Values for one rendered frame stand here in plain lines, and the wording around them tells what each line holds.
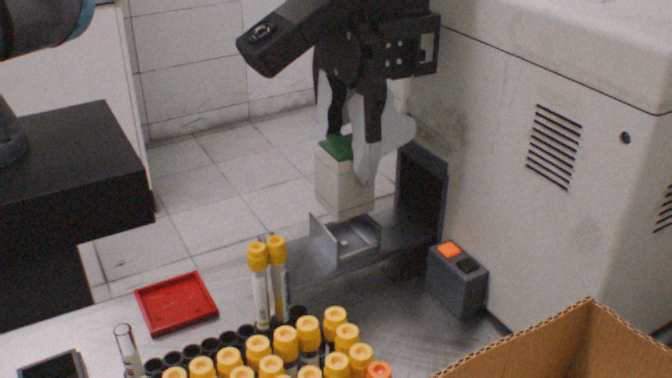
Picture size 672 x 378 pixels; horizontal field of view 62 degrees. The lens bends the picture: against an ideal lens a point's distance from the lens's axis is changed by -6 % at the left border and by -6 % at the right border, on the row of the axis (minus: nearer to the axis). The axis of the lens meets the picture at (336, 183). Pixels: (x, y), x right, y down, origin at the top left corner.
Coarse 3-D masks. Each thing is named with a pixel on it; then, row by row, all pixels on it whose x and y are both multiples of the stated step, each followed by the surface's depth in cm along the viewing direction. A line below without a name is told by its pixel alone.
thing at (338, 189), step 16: (320, 160) 54; (320, 176) 55; (336, 176) 52; (352, 176) 52; (320, 192) 56; (336, 192) 53; (352, 192) 53; (368, 192) 54; (336, 208) 54; (352, 208) 54; (368, 208) 55
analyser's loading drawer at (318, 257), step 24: (312, 216) 58; (360, 216) 59; (384, 216) 63; (408, 216) 63; (432, 216) 63; (264, 240) 56; (312, 240) 60; (336, 240) 54; (360, 240) 60; (384, 240) 60; (408, 240) 60; (432, 240) 61; (288, 264) 56; (312, 264) 56; (336, 264) 56; (360, 264) 57; (288, 288) 53
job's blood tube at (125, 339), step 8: (120, 328) 40; (128, 328) 41; (120, 336) 39; (128, 336) 40; (120, 344) 40; (128, 344) 40; (136, 344) 41; (120, 352) 40; (128, 352) 40; (136, 352) 41; (128, 360) 41; (136, 360) 41; (128, 368) 41; (136, 368) 41; (128, 376) 42; (136, 376) 42
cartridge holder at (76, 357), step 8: (64, 352) 47; (72, 352) 47; (80, 352) 50; (48, 360) 46; (56, 360) 46; (64, 360) 47; (72, 360) 47; (80, 360) 49; (24, 368) 45; (32, 368) 45; (40, 368) 46; (48, 368) 46; (56, 368) 47; (64, 368) 47; (72, 368) 48; (80, 368) 45; (24, 376) 45; (32, 376) 46; (40, 376) 46; (48, 376) 47; (56, 376) 47; (64, 376) 47; (72, 376) 47; (80, 376) 45; (88, 376) 47
